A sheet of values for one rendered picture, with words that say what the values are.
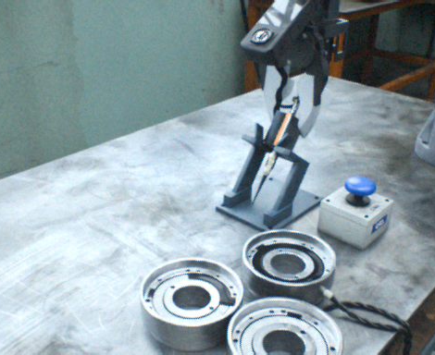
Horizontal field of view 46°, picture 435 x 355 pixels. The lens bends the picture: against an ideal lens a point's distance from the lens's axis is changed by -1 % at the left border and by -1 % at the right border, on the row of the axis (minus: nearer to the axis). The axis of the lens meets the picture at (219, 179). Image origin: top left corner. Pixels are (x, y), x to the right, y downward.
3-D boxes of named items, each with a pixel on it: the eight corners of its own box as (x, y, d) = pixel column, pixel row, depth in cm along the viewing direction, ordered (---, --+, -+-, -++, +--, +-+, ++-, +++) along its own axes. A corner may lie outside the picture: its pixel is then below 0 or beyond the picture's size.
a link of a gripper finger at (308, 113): (340, 130, 73) (338, 64, 69) (316, 142, 69) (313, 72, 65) (320, 128, 75) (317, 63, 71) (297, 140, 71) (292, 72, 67)
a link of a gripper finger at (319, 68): (330, 104, 67) (328, 35, 64) (324, 107, 66) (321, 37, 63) (300, 102, 70) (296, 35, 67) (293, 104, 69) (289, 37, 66)
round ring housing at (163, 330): (130, 349, 51) (127, 318, 49) (154, 282, 60) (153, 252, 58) (236, 362, 49) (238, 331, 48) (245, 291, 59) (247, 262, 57)
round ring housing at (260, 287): (221, 281, 60) (222, 252, 58) (279, 246, 67) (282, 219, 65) (292, 329, 54) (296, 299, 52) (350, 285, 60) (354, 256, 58)
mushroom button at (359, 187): (361, 225, 67) (367, 191, 64) (334, 214, 69) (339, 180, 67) (376, 214, 69) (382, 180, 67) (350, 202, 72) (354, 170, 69)
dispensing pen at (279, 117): (236, 198, 71) (286, 85, 71) (251, 203, 74) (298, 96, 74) (249, 203, 70) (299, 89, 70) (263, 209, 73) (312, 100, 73)
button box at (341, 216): (364, 250, 66) (369, 218, 64) (316, 229, 70) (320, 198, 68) (392, 226, 71) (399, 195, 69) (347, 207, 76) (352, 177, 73)
